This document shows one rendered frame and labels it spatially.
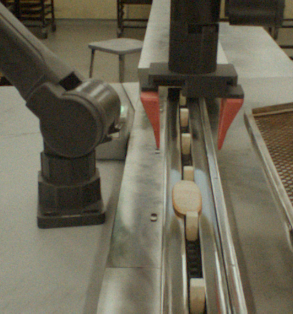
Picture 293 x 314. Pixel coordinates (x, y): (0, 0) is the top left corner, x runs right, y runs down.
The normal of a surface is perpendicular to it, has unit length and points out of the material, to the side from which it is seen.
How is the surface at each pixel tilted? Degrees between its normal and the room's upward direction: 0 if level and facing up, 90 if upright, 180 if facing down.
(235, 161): 0
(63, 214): 0
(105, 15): 90
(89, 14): 90
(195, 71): 90
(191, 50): 90
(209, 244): 0
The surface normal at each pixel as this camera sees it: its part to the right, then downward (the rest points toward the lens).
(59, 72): 0.66, -0.63
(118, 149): -0.05, 0.35
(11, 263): 0.00, -0.94
